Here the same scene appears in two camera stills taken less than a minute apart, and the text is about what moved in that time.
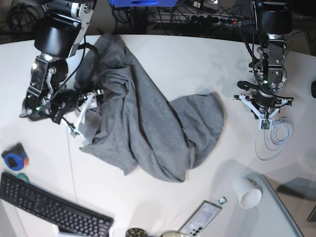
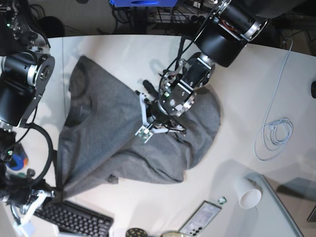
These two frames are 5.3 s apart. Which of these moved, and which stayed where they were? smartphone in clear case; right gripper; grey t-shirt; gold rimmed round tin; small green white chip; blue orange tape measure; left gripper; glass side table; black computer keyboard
Moved: right gripper; grey t-shirt; left gripper
Stayed: small green white chip; gold rimmed round tin; blue orange tape measure; black computer keyboard; smartphone in clear case; glass side table
